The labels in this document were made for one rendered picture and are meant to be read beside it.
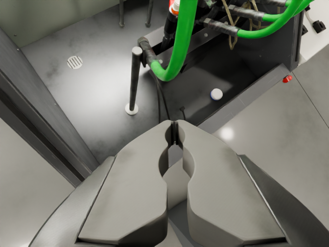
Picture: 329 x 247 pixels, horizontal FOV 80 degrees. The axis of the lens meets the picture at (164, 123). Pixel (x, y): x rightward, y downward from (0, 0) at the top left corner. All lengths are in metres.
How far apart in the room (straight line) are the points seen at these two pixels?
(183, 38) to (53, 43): 0.60
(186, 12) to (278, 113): 1.82
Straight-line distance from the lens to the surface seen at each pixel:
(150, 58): 0.32
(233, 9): 0.57
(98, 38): 0.74
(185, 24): 0.18
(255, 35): 0.44
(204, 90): 0.70
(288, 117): 2.02
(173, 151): 0.49
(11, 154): 1.60
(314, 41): 0.82
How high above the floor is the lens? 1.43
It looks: 73 degrees down
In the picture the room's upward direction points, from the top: 40 degrees clockwise
